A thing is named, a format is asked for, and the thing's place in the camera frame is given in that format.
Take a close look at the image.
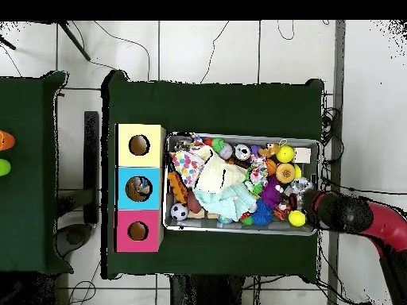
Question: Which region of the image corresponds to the blue spiky ball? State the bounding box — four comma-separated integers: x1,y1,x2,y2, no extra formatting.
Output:
252,199,274,227

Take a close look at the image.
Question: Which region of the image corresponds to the purple spiky ball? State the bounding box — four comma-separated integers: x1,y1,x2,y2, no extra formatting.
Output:
260,177,282,209

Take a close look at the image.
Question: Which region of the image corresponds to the black panel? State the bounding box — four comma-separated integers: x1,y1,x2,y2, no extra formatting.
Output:
83,110,100,225

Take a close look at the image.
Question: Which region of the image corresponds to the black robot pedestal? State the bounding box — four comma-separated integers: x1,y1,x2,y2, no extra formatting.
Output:
169,274,246,305

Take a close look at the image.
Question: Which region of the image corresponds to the cream muslin cloth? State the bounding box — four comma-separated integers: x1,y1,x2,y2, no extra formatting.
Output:
192,145,247,195

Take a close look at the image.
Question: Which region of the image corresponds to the yellow ball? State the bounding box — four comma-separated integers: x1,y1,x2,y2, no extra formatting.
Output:
288,210,307,228
275,145,296,164

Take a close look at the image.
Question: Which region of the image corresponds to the black tripod leg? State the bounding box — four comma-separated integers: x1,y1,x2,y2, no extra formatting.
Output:
0,35,17,51
56,20,92,62

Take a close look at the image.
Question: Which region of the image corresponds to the wooden box with three holes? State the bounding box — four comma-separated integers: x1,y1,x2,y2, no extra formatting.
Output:
113,122,167,253

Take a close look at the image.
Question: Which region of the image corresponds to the grey round base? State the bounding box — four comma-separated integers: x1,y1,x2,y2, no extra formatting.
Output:
55,222,95,259

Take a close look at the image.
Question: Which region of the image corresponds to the dark green table cloth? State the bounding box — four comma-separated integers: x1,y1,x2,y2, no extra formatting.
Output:
0,70,75,275
100,69,325,284

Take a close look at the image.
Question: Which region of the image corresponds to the polka dot paper napkin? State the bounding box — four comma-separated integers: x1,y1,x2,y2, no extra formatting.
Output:
169,150,206,188

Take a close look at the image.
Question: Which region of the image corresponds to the silver mesh bin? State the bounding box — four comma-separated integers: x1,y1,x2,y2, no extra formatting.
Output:
162,131,322,237

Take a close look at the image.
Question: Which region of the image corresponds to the black cable with connector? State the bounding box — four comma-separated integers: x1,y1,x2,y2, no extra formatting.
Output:
320,177,407,195

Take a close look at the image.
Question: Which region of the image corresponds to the small soccer ball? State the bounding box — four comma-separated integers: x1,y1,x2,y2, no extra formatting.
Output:
170,203,189,222

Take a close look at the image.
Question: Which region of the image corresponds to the light blue muslin cloth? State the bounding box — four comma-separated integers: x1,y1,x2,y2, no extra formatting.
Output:
193,182,258,223

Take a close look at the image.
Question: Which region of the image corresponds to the thin black floor cable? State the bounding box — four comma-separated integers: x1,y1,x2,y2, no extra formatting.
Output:
93,20,151,80
200,20,230,84

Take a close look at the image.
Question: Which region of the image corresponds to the orange plastic object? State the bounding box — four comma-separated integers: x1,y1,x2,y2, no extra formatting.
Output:
0,129,16,152

